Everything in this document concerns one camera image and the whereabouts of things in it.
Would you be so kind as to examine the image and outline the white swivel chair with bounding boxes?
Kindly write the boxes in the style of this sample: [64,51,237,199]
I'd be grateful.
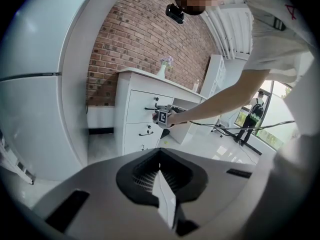
[210,116,226,138]

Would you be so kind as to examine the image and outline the purple flowers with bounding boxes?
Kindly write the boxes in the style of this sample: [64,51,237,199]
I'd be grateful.
[159,55,175,69]

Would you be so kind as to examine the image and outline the white desk drawer with keyhole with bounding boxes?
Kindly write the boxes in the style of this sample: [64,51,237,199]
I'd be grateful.
[126,89,175,125]

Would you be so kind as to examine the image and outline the black head camera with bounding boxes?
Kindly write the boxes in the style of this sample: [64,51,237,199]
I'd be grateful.
[165,3,186,25]

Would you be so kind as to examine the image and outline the thin black cable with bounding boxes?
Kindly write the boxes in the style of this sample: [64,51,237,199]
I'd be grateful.
[188,120,296,130]

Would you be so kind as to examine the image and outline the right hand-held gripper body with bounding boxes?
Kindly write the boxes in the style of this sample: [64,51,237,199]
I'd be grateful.
[152,104,185,129]

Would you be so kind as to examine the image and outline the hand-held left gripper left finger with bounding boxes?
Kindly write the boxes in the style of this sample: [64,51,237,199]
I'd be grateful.
[32,147,173,240]

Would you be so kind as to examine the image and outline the person's right forearm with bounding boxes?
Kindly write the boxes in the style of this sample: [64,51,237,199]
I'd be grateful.
[171,68,271,128]

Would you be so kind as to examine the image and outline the white low drawer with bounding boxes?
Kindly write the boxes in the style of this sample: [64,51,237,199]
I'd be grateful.
[123,143,156,158]

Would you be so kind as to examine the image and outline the white ceiling pipes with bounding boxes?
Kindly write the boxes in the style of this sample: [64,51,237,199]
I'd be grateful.
[204,7,254,60]

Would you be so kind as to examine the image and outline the white cubby bookcase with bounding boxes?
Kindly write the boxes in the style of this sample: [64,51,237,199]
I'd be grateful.
[199,54,227,100]

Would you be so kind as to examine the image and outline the grey refrigerator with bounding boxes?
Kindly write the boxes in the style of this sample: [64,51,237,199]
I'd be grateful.
[0,0,121,183]

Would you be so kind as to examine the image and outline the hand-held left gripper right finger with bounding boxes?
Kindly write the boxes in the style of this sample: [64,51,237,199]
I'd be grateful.
[159,147,261,237]

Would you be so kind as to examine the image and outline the white middle drawer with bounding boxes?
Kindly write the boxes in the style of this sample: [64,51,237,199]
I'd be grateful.
[123,122,165,155]

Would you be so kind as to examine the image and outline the dark framed window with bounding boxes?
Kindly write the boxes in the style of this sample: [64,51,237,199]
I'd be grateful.
[234,80,294,153]

